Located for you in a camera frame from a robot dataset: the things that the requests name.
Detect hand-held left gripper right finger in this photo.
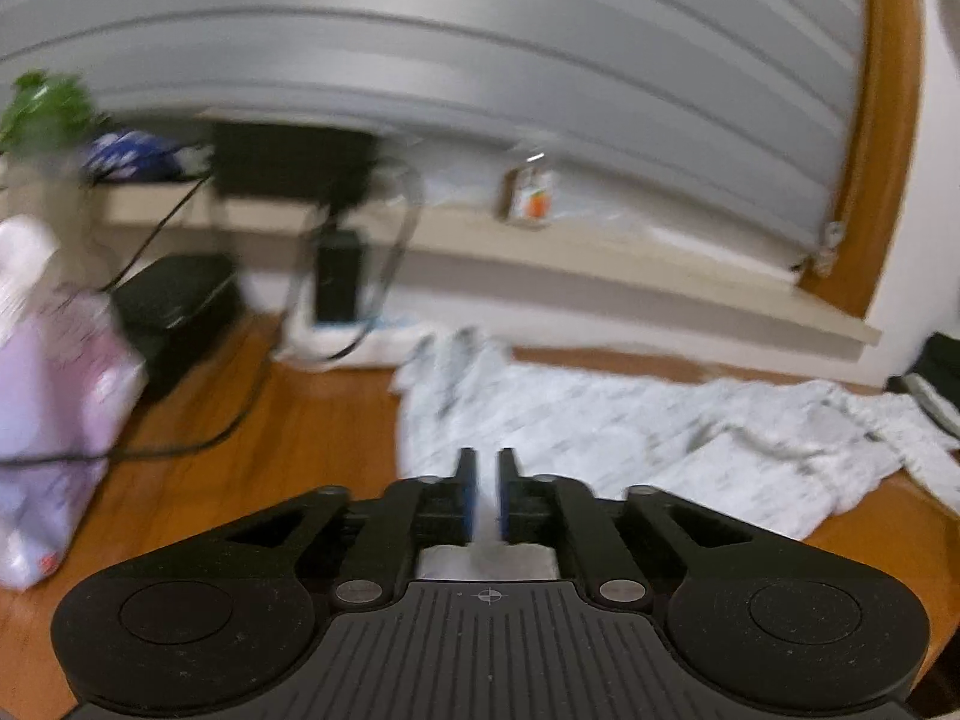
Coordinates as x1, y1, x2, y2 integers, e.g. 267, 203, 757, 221
497, 446, 756, 610

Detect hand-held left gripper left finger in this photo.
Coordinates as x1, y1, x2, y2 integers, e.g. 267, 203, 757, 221
223, 446, 481, 610

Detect white patterned garment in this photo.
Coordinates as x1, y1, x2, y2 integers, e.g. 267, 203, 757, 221
902, 372, 960, 422
388, 325, 960, 584

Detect white power strip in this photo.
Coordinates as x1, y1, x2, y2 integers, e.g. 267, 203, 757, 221
272, 313, 422, 370

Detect beige window sill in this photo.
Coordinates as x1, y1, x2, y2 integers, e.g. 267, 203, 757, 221
96, 182, 884, 347

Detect black power adapter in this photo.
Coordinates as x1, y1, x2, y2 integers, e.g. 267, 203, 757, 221
312, 227, 370, 325

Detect glass jar with orange label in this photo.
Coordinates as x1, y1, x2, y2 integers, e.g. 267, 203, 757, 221
499, 148, 561, 231

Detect black electronic device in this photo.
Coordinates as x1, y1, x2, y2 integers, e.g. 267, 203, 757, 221
111, 252, 242, 404

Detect black flat box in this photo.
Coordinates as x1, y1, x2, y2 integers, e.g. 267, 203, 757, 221
208, 118, 381, 205

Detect purple white plastic bag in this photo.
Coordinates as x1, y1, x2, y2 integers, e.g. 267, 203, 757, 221
0, 212, 149, 591

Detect folded white patterned garment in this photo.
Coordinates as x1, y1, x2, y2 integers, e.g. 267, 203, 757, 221
902, 372, 960, 422

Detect grey window blind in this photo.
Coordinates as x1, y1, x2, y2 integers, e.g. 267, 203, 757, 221
0, 0, 872, 272

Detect blue packet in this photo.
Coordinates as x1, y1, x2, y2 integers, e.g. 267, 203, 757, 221
81, 130, 190, 182

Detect green plant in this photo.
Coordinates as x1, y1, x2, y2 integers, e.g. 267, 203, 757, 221
0, 70, 96, 160

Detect black cable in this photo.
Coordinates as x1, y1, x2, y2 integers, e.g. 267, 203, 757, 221
0, 160, 426, 467

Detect clear blind cord pulls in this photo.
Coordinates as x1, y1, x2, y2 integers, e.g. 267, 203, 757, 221
816, 220, 846, 280

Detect wooden window frame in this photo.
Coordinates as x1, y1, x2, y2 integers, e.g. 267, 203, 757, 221
793, 0, 929, 317

